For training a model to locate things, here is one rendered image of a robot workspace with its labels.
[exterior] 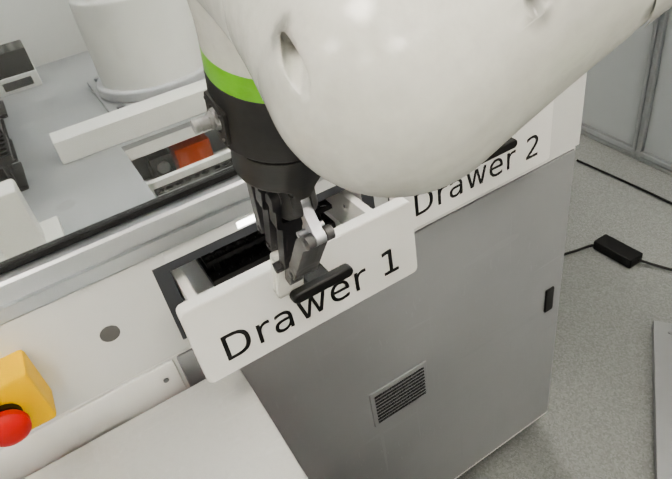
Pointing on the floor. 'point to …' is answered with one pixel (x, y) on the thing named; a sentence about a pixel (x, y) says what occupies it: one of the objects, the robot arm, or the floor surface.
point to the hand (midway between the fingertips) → (287, 271)
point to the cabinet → (394, 353)
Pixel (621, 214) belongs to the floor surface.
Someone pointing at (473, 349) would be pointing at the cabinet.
